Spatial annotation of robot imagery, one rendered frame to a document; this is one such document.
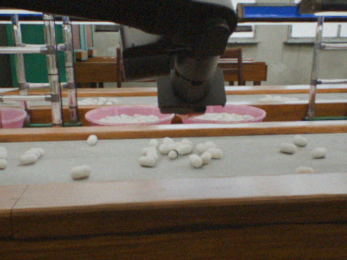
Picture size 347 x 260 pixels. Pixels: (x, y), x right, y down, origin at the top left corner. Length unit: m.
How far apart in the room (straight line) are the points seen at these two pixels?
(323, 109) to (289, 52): 4.79
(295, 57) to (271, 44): 0.45
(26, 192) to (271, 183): 0.38
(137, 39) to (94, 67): 3.05
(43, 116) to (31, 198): 0.72
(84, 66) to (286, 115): 2.46
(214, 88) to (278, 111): 0.80
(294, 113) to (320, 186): 0.76
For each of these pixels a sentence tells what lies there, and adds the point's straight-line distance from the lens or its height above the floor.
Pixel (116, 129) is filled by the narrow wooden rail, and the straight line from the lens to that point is 0.92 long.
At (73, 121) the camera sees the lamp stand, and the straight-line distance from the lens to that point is 1.23.
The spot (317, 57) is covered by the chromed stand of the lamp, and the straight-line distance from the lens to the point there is 1.33.
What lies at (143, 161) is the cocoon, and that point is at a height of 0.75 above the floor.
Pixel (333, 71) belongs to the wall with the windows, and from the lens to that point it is 6.48.
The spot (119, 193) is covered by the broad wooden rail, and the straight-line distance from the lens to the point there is 0.55.
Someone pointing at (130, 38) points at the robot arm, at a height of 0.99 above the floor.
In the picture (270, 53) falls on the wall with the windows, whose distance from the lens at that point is 6.06.
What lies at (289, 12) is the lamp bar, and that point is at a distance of 1.44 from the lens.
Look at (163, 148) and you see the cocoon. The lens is 0.79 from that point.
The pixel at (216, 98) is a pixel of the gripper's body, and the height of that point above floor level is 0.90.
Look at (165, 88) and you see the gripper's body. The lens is 0.54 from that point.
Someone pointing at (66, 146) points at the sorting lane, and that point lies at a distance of 0.89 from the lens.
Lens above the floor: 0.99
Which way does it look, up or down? 15 degrees down
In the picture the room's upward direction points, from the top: straight up
